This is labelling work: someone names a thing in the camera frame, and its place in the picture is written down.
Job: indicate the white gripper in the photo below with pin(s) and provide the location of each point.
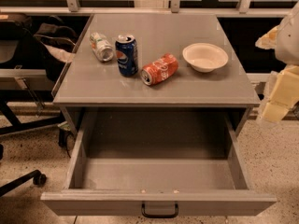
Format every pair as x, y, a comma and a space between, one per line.
289, 39

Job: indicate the red coke can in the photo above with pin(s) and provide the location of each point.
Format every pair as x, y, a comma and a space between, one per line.
159, 70

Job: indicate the blue pepsi can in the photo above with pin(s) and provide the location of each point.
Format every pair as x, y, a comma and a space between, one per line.
126, 53

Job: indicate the open grey top drawer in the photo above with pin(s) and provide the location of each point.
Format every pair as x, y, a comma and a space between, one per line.
123, 158

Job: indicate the silver green soda can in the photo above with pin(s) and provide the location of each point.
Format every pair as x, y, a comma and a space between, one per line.
102, 49

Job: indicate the white bowl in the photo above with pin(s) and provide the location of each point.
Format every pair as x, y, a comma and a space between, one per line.
205, 57

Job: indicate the metal window railing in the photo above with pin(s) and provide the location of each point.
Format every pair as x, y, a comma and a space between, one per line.
149, 3

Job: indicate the grey cabinet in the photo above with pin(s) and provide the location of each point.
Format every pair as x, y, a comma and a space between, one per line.
90, 83

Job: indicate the dark bag with cloth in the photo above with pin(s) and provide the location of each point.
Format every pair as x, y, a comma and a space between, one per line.
57, 43

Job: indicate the black office chair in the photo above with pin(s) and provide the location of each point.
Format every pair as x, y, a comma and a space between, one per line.
18, 45

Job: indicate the black drawer handle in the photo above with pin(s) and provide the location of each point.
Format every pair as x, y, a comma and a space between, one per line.
156, 210

